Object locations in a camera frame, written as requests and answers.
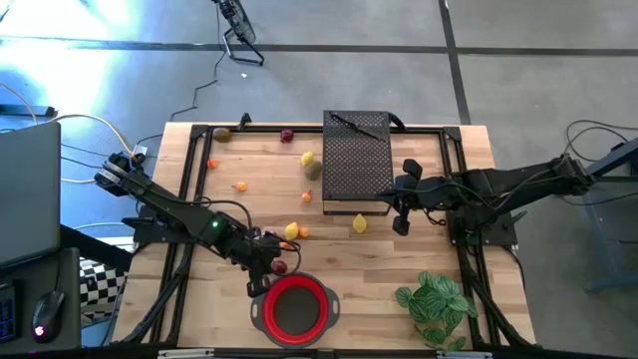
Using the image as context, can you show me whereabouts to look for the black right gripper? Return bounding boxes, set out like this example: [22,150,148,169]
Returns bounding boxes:
[391,158,450,237]

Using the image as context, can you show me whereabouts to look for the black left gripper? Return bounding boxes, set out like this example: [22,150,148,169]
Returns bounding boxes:
[238,228,285,299]

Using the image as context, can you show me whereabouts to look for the red collapsible colander grey rim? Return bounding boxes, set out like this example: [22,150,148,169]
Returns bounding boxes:
[250,272,342,349]

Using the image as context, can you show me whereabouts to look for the black kitchen knife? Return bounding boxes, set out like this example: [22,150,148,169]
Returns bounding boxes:
[329,113,389,143]

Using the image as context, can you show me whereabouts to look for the black perforated metal riser stand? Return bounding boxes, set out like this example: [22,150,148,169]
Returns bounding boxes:
[321,110,396,216]

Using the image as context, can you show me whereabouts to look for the green plant in white pot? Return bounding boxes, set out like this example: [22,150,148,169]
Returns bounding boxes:
[394,270,479,353]

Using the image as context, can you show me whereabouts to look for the black white checkerboard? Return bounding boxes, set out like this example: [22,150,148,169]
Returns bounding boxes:
[78,257,132,323]

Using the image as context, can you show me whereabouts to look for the black side desk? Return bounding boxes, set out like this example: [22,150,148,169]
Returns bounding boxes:
[0,246,84,356]

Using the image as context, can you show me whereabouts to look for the black computer mouse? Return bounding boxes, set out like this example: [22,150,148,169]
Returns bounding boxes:
[31,290,67,345]

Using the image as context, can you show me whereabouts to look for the black floor fan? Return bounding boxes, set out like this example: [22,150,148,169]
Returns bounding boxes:
[212,0,266,67]

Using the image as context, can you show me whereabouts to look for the grey laptop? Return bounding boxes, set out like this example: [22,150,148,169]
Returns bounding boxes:
[0,121,63,269]

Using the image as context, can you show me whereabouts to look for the black keyboard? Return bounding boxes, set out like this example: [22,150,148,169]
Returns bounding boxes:
[0,281,22,346]

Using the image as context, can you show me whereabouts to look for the black floor bar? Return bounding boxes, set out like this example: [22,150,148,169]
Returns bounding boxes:
[0,104,59,120]

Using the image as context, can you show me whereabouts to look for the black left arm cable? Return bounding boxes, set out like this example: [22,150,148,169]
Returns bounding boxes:
[149,196,256,239]

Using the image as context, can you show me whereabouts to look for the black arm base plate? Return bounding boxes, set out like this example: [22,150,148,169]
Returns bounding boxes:
[447,208,520,249]
[122,203,205,246]

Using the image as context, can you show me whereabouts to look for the silver metal bracket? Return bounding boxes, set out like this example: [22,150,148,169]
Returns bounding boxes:
[436,350,493,359]
[158,348,215,359]

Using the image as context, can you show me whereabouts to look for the black fan cable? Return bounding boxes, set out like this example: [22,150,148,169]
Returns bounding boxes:
[134,4,223,146]

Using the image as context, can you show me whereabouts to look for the black floor cables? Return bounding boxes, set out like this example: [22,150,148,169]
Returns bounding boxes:
[560,118,638,206]

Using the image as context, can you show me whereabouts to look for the blue grey table frame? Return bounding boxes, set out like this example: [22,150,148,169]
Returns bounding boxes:
[581,138,638,294]

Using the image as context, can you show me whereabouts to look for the black floor cable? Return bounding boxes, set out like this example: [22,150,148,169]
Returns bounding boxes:
[59,142,165,171]

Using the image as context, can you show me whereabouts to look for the yellow cable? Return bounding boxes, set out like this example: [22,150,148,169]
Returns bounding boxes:
[0,82,139,184]

